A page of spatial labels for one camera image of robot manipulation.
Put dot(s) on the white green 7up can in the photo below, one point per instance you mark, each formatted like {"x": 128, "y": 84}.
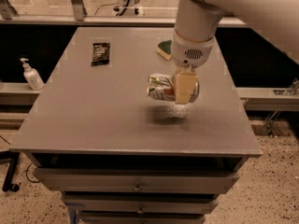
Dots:
{"x": 162, "y": 87}

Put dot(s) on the black snack packet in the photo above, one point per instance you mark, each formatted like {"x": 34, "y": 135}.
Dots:
{"x": 100, "y": 54}

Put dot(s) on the metal bracket on ledge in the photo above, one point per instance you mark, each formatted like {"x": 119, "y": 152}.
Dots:
{"x": 291, "y": 90}

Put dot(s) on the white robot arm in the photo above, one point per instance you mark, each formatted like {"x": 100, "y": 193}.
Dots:
{"x": 198, "y": 20}

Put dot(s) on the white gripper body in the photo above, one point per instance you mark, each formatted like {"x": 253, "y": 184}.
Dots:
{"x": 191, "y": 52}

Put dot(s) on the black stand leg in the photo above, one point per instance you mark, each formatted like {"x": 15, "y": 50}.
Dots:
{"x": 12, "y": 158}

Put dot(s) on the green yellow sponge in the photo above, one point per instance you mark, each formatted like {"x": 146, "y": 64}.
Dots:
{"x": 164, "y": 49}

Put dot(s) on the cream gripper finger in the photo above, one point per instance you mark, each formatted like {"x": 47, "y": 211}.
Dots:
{"x": 185, "y": 82}

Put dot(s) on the white pump soap bottle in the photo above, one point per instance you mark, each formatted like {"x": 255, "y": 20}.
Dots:
{"x": 31, "y": 75}

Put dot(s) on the metal railing frame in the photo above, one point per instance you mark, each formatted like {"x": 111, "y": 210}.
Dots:
{"x": 87, "y": 12}

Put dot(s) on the grey drawer cabinet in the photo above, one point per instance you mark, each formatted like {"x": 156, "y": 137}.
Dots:
{"x": 120, "y": 157}

